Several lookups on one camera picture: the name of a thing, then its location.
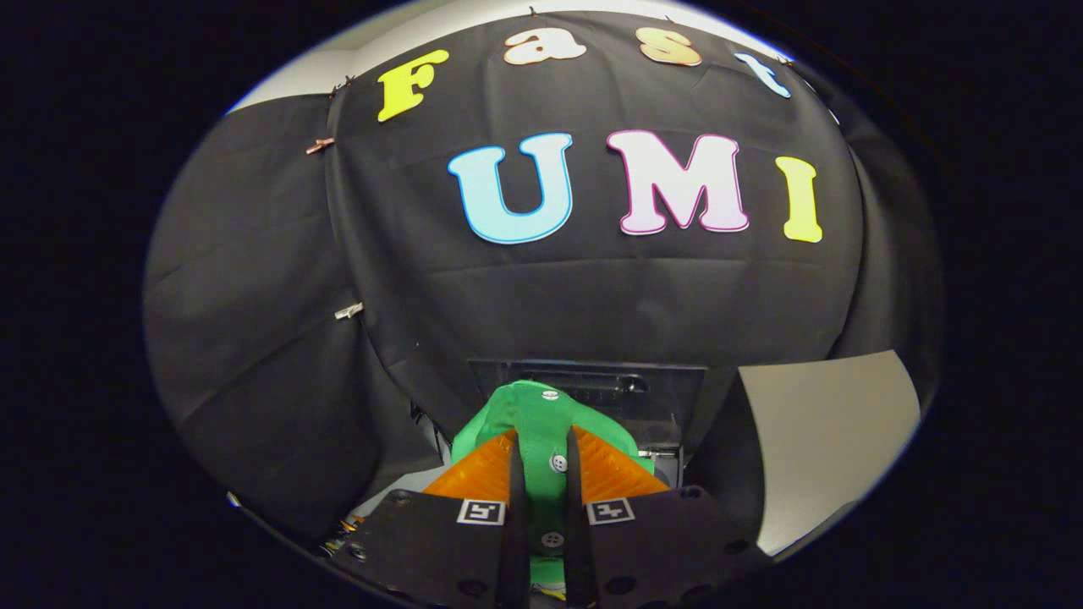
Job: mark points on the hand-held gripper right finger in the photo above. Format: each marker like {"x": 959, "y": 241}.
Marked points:
{"x": 577, "y": 541}

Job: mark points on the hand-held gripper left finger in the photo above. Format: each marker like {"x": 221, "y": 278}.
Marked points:
{"x": 514, "y": 541}

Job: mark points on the green polo shirt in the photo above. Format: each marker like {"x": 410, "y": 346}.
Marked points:
{"x": 541, "y": 423}

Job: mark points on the grey washing machine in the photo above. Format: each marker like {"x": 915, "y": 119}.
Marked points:
{"x": 660, "y": 406}

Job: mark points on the black backdrop cloth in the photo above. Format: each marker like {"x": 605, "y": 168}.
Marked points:
{"x": 592, "y": 313}

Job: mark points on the beige cabinet with grey top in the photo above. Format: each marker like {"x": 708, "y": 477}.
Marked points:
{"x": 829, "y": 440}

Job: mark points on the silver clip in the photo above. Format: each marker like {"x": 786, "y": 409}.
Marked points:
{"x": 348, "y": 311}

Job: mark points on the copper clip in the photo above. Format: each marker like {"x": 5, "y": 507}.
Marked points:
{"x": 320, "y": 145}

